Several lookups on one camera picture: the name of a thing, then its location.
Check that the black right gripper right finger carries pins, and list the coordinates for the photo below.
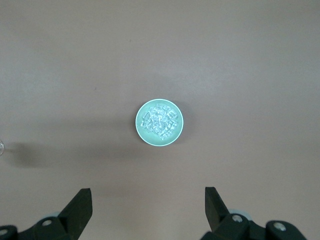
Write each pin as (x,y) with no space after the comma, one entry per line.
(215,212)

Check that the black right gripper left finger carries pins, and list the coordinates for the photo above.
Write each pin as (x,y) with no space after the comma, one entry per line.
(75,215)

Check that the clear stemmed wine glass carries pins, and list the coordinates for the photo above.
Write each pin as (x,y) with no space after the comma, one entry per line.
(1,148)

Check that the clear ice cubes pile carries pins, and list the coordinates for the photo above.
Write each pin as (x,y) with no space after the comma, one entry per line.
(160,122)

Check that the green ceramic bowl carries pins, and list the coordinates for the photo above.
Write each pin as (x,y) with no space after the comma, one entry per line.
(144,136)

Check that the brown table cover mat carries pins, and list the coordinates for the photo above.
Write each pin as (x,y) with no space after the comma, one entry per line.
(225,62)

